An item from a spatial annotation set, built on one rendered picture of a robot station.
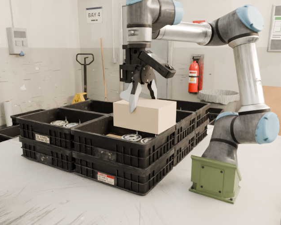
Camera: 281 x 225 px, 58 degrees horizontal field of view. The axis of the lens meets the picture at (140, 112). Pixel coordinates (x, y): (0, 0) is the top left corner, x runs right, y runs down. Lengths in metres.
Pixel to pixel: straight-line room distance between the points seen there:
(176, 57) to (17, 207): 3.67
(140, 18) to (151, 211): 0.67
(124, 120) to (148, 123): 0.09
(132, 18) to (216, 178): 0.68
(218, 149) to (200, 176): 0.13
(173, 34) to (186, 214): 0.66
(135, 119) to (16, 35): 3.96
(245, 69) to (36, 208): 0.95
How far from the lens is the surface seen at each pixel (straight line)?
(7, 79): 4.65
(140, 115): 0.74
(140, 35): 0.76
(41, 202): 1.13
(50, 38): 5.15
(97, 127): 1.33
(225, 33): 1.12
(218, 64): 4.14
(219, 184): 1.08
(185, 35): 1.04
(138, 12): 0.76
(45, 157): 1.40
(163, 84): 4.47
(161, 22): 0.83
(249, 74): 1.06
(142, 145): 0.98
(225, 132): 1.10
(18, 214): 1.08
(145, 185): 1.07
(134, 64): 0.79
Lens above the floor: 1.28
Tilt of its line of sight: 14 degrees down
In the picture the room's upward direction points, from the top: straight up
